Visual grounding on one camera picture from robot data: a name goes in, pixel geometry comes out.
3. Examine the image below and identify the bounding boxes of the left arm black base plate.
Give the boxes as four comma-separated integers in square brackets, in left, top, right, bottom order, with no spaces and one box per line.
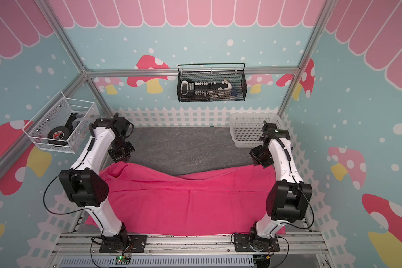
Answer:
[99,234,147,253]

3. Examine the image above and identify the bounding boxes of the black white tool in basket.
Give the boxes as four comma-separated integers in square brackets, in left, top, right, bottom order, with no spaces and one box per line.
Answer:
[178,79,233,101]

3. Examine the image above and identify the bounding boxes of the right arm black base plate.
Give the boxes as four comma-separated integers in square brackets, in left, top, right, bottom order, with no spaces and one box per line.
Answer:
[231,233,280,253]

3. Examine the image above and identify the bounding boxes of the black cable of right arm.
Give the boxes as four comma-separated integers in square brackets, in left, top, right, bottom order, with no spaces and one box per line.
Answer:
[274,132,316,268]

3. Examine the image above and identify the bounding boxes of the white wire wall basket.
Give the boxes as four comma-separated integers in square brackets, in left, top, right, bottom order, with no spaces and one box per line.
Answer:
[22,92,99,154]

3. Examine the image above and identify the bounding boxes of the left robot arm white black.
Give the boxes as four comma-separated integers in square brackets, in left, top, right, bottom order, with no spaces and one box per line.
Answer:
[58,113,135,252]

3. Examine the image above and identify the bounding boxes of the aluminium front rail frame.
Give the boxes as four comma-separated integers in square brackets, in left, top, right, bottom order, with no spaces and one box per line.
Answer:
[46,232,334,268]

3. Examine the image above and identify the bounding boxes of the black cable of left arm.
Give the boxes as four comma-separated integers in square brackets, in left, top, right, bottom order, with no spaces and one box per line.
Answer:
[42,174,88,216]

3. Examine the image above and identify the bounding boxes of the black tape roll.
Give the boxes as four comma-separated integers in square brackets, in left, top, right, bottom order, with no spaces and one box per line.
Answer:
[47,126,70,146]

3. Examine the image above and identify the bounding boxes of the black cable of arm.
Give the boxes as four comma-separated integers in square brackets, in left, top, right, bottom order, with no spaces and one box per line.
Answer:
[274,132,316,268]
[42,174,88,216]

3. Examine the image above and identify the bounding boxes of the black wire mesh wall basket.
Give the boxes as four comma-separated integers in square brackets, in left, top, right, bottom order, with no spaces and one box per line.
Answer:
[176,63,247,102]

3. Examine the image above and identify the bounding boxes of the small green-lit circuit board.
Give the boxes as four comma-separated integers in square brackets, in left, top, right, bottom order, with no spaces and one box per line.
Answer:
[115,256,131,265]

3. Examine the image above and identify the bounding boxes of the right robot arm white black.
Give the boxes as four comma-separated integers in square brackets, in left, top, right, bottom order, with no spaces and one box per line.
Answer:
[249,121,314,251]

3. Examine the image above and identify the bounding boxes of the pink long pants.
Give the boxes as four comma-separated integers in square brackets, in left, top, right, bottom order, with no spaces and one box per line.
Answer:
[100,162,276,236]

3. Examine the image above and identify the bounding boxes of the white plastic laundry basket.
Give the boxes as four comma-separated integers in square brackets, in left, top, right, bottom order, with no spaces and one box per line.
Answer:
[229,113,284,148]

